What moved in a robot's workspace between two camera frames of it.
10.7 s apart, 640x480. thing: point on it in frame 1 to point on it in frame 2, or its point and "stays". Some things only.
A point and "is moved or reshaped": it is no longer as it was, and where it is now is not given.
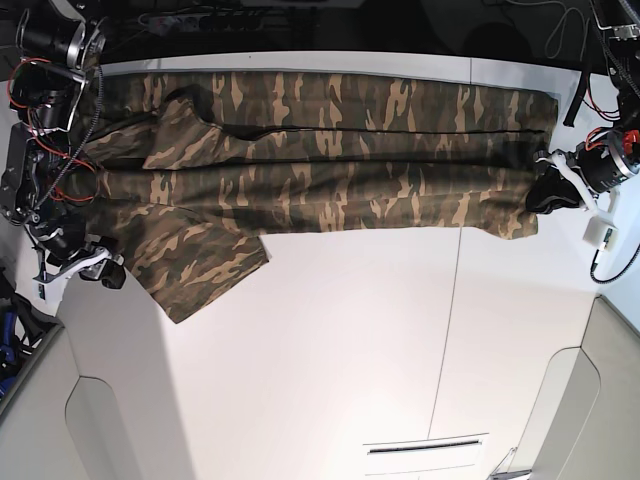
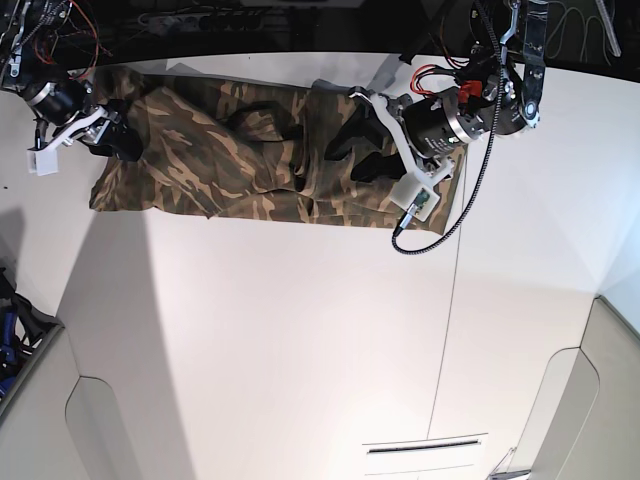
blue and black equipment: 23,327 stays
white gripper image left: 50,288 to 126,142
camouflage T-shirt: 186,169 is moved or reshaped
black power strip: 195,24 stays
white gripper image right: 556,184 to 365,123
